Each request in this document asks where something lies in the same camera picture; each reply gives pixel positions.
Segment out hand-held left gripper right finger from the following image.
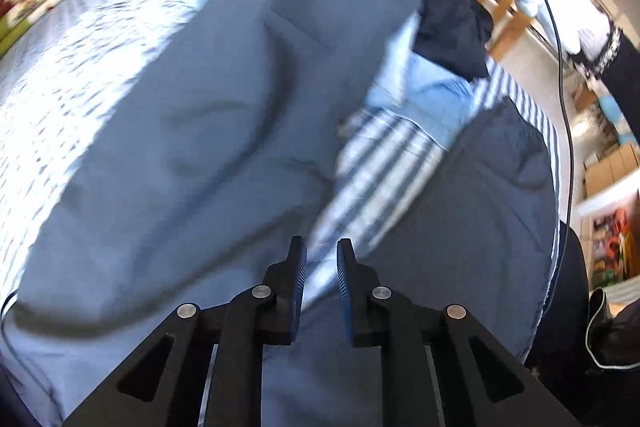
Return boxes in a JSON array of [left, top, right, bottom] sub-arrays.
[[336, 237, 581, 427]]

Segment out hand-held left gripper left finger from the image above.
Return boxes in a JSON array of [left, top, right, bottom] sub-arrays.
[[62, 235, 308, 427]]

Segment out dark grey pants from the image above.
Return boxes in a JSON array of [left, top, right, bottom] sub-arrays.
[[10, 0, 561, 427]]

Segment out person's right forearm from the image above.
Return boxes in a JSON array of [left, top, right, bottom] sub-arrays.
[[597, 27, 640, 148]]

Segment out person's right hand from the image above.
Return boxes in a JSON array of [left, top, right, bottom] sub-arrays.
[[482, 0, 623, 75]]

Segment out black garment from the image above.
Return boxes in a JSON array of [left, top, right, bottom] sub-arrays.
[[412, 0, 496, 80]]

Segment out light blue cloth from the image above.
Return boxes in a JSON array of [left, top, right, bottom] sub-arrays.
[[365, 12, 476, 148]]

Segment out cardboard box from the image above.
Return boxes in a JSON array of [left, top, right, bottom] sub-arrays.
[[584, 142, 640, 200]]

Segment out person's black jacket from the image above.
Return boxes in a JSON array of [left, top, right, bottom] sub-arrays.
[[525, 227, 640, 427]]

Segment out blue white striped bedsheet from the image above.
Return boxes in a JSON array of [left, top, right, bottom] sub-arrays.
[[0, 0, 571, 427]]

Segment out black cable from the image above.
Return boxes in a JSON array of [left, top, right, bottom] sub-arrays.
[[495, 0, 576, 308]]

